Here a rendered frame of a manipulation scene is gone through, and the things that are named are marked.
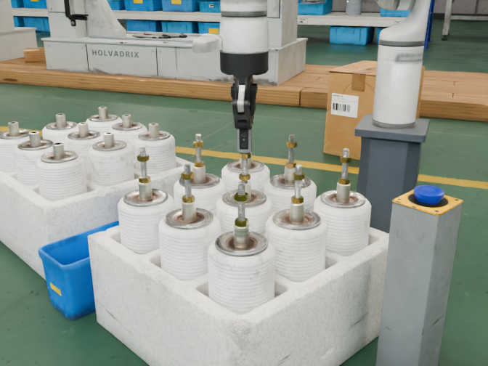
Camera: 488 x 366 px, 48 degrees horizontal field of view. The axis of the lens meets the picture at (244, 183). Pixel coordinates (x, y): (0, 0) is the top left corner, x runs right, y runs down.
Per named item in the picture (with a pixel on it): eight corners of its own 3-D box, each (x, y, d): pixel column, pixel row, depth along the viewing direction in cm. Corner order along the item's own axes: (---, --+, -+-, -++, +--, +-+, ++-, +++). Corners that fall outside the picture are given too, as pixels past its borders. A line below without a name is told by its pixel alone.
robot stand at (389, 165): (356, 229, 140) (364, 113, 130) (415, 237, 135) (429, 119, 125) (345, 254, 127) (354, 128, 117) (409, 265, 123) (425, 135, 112)
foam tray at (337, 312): (246, 253, 128) (246, 181, 121) (393, 325, 101) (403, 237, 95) (96, 322, 102) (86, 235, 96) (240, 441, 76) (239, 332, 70)
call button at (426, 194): (421, 195, 79) (423, 181, 78) (447, 202, 76) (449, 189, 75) (407, 202, 76) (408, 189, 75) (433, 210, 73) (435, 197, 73)
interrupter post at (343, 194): (351, 200, 93) (353, 182, 92) (346, 205, 91) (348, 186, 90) (338, 197, 94) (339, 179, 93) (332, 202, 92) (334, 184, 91)
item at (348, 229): (370, 287, 101) (379, 196, 94) (352, 313, 93) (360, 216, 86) (322, 274, 105) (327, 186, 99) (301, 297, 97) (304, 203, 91)
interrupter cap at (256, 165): (220, 171, 107) (220, 168, 106) (235, 160, 113) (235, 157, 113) (256, 176, 104) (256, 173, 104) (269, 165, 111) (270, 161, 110)
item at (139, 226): (189, 290, 99) (185, 198, 93) (144, 311, 93) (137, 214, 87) (158, 271, 106) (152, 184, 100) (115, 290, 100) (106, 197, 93)
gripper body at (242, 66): (266, 49, 80) (266, 112, 83) (269, 43, 88) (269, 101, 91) (216, 49, 80) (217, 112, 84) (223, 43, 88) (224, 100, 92)
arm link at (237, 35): (200, 46, 89) (200, 6, 87) (269, 47, 88) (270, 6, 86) (190, 54, 81) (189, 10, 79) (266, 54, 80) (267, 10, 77)
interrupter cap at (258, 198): (258, 190, 97) (258, 186, 97) (272, 206, 91) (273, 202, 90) (217, 194, 95) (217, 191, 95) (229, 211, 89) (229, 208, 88)
